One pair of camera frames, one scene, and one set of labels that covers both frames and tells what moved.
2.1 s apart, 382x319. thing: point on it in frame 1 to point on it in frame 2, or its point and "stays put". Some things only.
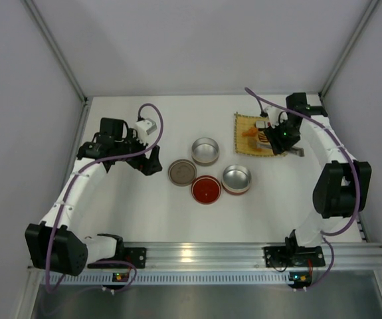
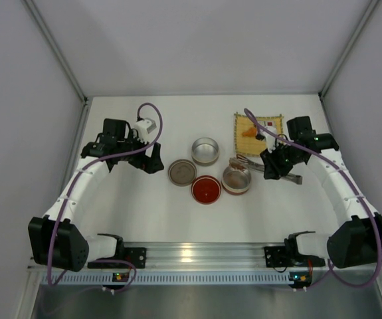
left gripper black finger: [152, 165] stays put
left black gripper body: [142, 157] stays put
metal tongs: [299, 151] to [258, 167]
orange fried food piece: [251, 132] stays put
